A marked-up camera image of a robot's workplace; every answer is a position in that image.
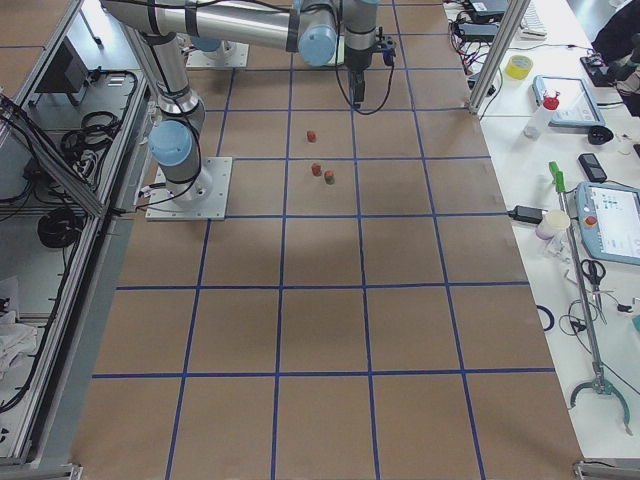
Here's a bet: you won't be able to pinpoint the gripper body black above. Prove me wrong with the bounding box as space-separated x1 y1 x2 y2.
346 29 375 71

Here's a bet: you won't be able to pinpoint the greenish red strawberry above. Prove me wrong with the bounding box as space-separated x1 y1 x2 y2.
324 170 335 184

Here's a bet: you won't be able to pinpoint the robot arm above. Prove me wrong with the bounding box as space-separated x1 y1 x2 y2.
190 37 236 56
102 1 381 206

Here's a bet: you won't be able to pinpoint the yellow tape roll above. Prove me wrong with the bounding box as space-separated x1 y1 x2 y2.
504 55 533 80

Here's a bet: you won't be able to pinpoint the red cap squeeze bottle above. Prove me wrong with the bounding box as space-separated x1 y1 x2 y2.
523 91 560 140

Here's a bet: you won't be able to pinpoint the black power adapter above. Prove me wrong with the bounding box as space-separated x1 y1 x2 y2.
507 205 547 225

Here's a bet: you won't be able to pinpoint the far teach pendant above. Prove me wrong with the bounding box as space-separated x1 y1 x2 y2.
532 75 605 128

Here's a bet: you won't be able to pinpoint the teach pendant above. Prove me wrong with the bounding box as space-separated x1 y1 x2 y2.
575 182 639 265
532 75 605 128

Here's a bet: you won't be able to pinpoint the white paper cup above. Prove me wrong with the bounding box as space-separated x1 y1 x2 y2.
535 210 571 240

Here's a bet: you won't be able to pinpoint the black round cap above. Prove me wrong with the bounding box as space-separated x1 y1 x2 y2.
587 125 614 146

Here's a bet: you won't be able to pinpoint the black phone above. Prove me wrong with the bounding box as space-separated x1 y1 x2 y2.
578 153 607 183

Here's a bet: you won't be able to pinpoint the near teach pendant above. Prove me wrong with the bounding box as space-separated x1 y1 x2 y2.
575 182 639 265

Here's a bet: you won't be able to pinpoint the blue tape roll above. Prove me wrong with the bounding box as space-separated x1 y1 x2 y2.
536 304 556 332

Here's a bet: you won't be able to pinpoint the long reach grabber tool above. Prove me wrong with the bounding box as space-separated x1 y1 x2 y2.
547 160 632 437

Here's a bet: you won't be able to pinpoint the white crumpled cloth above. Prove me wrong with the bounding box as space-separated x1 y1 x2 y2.
0 277 39 384

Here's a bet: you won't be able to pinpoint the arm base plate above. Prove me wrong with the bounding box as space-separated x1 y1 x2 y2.
186 41 249 70
145 157 233 221

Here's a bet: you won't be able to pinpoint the aluminium frame post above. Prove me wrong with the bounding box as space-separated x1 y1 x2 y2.
468 0 530 114

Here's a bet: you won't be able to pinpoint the coiled black cables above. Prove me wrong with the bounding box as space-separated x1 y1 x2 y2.
60 110 124 166

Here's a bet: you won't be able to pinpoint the black handled scissors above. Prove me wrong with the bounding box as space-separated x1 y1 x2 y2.
580 259 607 324

